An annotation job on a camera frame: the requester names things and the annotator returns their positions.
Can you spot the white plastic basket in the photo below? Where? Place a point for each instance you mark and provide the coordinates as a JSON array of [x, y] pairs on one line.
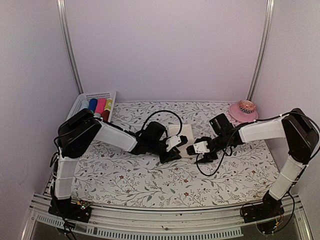
[[88, 96]]

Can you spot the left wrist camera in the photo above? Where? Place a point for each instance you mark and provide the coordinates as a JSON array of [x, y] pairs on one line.
[[175, 141]]

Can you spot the floral tablecloth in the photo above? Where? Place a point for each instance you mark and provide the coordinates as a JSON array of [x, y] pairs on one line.
[[109, 175]]

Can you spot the sage green rolled towel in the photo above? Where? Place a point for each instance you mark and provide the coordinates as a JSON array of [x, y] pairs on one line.
[[97, 114]]

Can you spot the dark blue rolled towel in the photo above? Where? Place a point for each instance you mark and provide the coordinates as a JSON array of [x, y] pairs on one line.
[[92, 104]]

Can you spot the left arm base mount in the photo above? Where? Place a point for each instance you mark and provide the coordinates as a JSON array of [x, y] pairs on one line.
[[70, 211]]

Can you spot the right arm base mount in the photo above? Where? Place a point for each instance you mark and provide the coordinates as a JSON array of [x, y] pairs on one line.
[[270, 212]]

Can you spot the patterned small bowl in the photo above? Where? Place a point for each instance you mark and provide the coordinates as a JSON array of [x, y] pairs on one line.
[[247, 106]]

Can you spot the pink rolled towel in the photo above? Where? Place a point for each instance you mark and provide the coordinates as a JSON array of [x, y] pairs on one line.
[[100, 107]]

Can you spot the maroon rolled towel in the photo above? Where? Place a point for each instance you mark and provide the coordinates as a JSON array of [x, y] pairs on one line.
[[105, 115]]

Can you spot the light blue rolled towel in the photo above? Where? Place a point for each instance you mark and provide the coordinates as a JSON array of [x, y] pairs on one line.
[[84, 105]]

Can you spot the front aluminium rail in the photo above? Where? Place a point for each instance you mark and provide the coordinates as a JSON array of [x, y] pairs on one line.
[[112, 222]]

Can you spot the cream white towel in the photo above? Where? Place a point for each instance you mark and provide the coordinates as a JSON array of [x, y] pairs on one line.
[[186, 131]]

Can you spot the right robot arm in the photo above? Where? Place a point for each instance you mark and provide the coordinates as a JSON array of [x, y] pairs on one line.
[[282, 145]]

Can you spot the pink plate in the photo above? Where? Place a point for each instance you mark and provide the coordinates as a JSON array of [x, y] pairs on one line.
[[240, 116]]

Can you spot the aluminium frame post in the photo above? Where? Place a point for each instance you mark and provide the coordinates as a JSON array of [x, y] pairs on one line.
[[62, 14], [268, 18]]

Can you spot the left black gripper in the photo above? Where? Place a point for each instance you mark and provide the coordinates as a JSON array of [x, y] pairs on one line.
[[169, 157]]

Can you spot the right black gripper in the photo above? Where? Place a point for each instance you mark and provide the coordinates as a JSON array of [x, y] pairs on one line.
[[207, 159]]

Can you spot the left aluminium frame post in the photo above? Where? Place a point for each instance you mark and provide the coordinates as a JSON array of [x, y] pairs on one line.
[[62, 14]]

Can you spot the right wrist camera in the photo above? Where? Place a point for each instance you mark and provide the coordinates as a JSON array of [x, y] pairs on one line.
[[200, 146]]

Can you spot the right aluminium frame post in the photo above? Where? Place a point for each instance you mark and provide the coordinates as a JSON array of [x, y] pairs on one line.
[[268, 18]]

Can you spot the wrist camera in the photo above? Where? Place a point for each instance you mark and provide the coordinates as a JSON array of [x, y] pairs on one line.
[[175, 141], [200, 146]]

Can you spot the yellow-green dotted rolled towel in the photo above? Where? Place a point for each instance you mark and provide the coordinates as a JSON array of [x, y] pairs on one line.
[[108, 104]]

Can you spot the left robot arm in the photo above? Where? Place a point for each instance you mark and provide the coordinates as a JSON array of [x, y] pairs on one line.
[[77, 133]]

